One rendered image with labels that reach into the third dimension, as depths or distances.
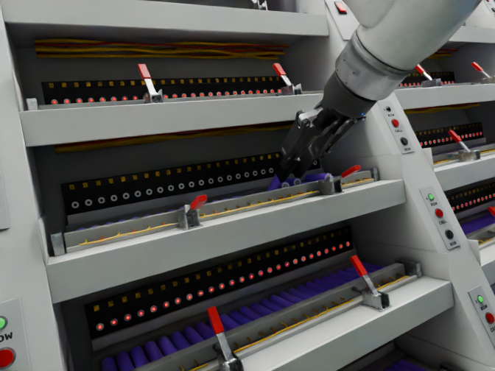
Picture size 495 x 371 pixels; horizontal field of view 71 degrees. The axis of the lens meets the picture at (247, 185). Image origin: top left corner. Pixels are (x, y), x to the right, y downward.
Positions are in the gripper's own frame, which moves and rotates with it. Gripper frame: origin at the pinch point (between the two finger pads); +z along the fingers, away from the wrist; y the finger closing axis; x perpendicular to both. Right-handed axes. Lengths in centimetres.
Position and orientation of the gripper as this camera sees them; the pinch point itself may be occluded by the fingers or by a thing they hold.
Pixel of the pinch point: (295, 164)
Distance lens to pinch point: 65.7
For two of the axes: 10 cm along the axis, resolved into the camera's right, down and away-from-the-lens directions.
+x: 3.9, 8.3, -4.0
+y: -8.5, 1.6, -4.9
